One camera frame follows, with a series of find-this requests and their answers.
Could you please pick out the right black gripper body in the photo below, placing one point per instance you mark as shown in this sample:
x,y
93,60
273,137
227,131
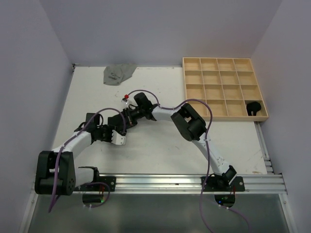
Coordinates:
x,y
132,116

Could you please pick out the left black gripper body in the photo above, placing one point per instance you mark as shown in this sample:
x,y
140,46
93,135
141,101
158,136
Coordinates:
x,y
105,133

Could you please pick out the black striped underwear grey waistband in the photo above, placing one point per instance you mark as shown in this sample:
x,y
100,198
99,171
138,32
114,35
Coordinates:
x,y
120,124

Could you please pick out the black underwear beige waistband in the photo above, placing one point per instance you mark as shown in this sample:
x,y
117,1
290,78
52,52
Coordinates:
x,y
252,108

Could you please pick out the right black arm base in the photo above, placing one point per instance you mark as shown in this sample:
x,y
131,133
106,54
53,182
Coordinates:
x,y
226,182

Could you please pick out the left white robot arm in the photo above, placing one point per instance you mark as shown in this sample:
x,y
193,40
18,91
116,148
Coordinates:
x,y
56,172

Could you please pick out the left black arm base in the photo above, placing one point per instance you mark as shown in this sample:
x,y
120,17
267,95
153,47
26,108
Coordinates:
x,y
107,183

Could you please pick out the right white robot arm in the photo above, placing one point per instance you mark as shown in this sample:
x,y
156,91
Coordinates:
x,y
192,128

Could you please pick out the grey crumpled underwear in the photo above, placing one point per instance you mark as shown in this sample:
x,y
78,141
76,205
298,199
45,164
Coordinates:
x,y
116,74

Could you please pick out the wooden compartment tray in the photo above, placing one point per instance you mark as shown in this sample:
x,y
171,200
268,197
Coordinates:
x,y
221,87

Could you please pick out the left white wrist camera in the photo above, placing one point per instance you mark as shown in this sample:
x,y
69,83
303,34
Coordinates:
x,y
118,139

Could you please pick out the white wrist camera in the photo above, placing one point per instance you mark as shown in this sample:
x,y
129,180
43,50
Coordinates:
x,y
118,139
126,101

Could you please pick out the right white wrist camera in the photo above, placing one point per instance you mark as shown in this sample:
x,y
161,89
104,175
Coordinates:
x,y
126,101

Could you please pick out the aluminium mounting rail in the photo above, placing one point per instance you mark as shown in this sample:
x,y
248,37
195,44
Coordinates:
x,y
191,184

